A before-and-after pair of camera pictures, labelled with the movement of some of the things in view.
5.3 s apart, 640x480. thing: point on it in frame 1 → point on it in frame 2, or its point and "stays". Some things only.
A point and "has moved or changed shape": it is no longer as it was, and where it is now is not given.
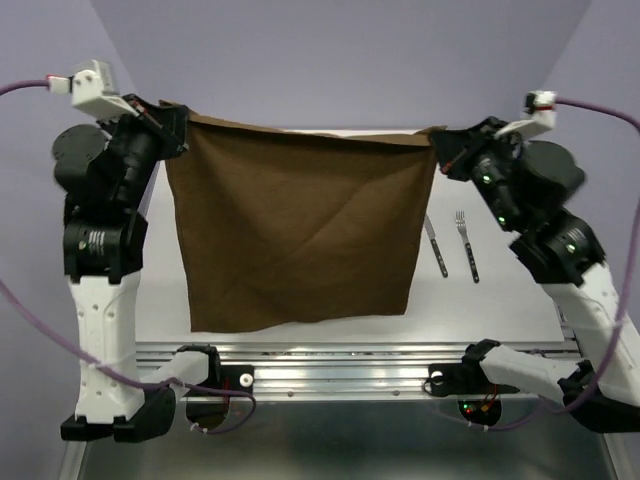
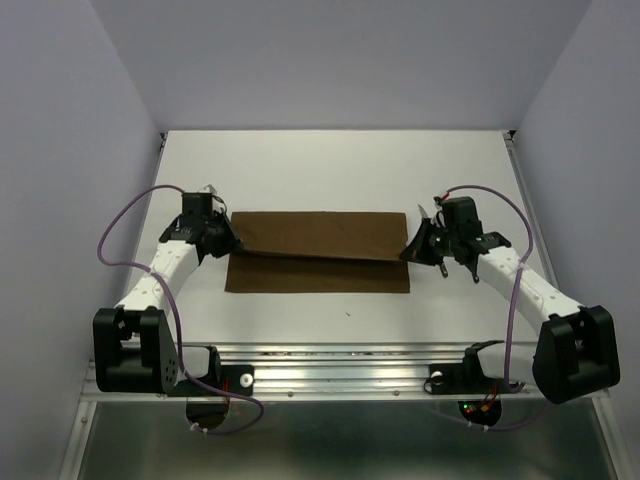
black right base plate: (462, 379) stays
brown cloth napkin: (282, 229) has moved or changed shape
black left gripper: (169, 121) → (231, 243)
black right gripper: (455, 147) → (416, 250)
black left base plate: (225, 377) stays
